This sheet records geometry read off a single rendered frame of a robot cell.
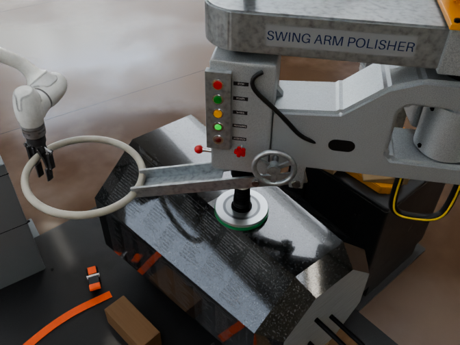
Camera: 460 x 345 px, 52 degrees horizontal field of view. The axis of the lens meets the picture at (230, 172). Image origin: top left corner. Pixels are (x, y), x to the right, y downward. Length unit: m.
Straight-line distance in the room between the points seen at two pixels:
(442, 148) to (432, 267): 1.55
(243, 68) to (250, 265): 0.77
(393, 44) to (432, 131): 0.35
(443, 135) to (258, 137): 0.57
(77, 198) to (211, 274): 1.64
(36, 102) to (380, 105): 1.25
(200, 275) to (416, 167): 0.91
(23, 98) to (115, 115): 2.18
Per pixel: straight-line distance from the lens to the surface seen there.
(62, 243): 3.06
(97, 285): 2.73
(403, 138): 1.70
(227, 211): 1.88
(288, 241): 1.83
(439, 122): 1.56
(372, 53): 1.37
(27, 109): 1.95
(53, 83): 2.07
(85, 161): 3.63
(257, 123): 1.50
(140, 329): 2.46
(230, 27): 1.36
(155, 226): 2.10
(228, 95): 1.44
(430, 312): 2.86
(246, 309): 1.82
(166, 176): 1.95
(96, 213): 1.84
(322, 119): 1.49
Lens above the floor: 2.22
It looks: 41 degrees down
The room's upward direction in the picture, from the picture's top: 1 degrees clockwise
